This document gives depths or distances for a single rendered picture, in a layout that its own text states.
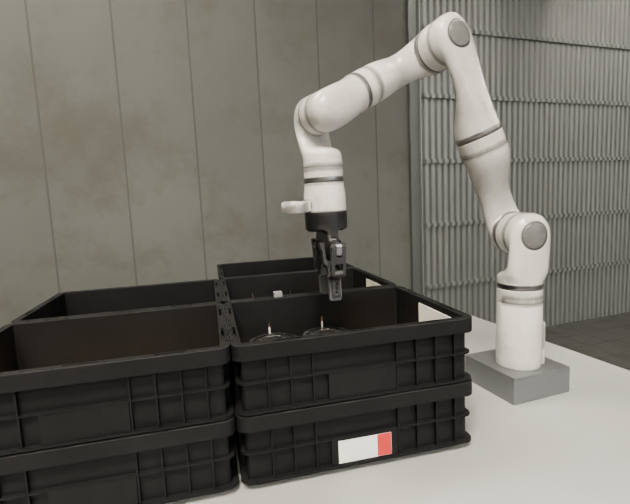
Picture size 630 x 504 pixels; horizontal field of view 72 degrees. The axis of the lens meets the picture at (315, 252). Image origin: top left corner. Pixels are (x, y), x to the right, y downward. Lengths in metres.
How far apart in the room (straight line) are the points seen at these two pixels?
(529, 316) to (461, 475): 0.38
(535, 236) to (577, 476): 0.43
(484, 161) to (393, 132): 2.25
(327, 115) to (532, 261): 0.52
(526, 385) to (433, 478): 0.34
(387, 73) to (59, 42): 2.27
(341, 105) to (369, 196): 2.31
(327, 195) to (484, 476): 0.51
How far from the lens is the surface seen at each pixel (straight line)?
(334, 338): 0.67
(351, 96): 0.78
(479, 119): 0.94
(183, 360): 0.65
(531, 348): 1.03
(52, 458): 0.73
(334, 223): 0.75
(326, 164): 0.75
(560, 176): 4.06
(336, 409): 0.72
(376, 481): 0.76
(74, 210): 2.75
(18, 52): 2.91
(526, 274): 0.99
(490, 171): 0.96
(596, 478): 0.85
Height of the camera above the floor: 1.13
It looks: 7 degrees down
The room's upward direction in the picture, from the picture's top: 3 degrees counter-clockwise
